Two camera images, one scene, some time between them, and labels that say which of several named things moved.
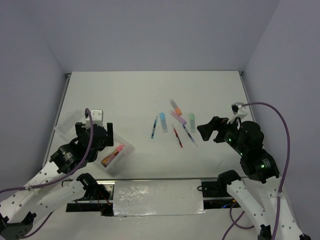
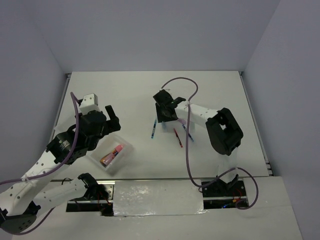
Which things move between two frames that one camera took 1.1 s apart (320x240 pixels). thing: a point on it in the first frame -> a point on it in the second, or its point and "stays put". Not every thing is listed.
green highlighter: x=192 y=122 stays put
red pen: x=178 y=138 stays put
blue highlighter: x=163 y=122 stays put
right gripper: x=215 y=123 -> x=161 y=117
